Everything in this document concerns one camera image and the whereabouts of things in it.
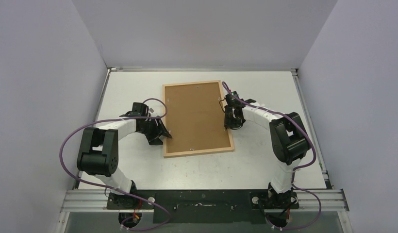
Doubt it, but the brown frame backing board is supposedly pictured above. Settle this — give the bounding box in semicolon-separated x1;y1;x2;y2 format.
165;83;232;154

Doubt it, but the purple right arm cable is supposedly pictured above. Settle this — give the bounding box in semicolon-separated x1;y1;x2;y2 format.
221;81;322;232

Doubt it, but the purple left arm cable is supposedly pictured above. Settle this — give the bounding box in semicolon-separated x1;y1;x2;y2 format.
59;98;172;232

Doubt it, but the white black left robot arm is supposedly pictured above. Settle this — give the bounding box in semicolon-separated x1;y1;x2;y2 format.
77;102;172;209

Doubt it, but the light wooden picture frame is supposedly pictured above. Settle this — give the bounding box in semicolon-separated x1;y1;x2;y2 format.
162;80;235;159

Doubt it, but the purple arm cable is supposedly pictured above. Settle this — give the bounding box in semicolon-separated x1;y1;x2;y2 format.
59;98;172;232
221;81;322;232

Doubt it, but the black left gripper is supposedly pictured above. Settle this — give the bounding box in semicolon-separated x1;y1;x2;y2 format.
138;116;171;145

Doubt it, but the aluminium front extrusion rail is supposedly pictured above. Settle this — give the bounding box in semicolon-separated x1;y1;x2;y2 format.
59;189;350;214

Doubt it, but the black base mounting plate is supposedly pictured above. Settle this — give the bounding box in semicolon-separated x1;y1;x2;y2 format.
106;189;299;226

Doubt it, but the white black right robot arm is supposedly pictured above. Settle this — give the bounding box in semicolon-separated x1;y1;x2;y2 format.
223;91;311;209

